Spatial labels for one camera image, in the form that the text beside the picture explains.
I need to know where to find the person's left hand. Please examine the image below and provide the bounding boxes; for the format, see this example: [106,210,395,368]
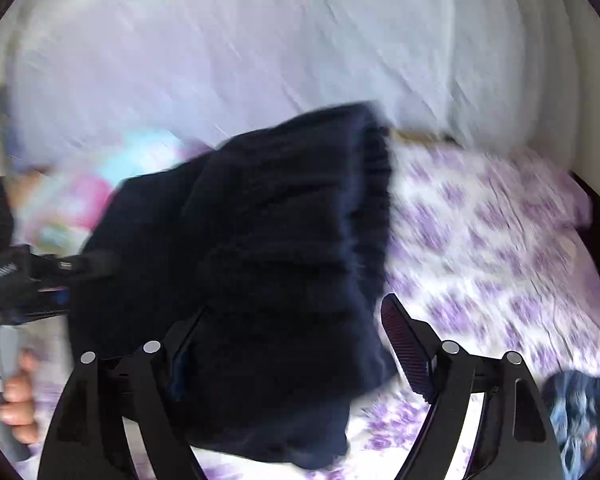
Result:
[0,348,40,445]

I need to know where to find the navy blue sweatpants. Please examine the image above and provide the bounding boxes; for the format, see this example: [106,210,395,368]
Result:
[69,103,396,470]

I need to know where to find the folded floral turquoise quilt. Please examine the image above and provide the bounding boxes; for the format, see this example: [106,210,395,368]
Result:
[9,129,211,256]

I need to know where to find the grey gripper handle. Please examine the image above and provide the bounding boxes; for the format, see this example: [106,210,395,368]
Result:
[0,324,34,463]

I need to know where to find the purple floral bed sheet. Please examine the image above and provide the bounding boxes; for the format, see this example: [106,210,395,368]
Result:
[19,138,596,480]

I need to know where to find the blue denim jeans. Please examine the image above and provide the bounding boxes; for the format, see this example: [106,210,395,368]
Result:
[541,370,600,479]

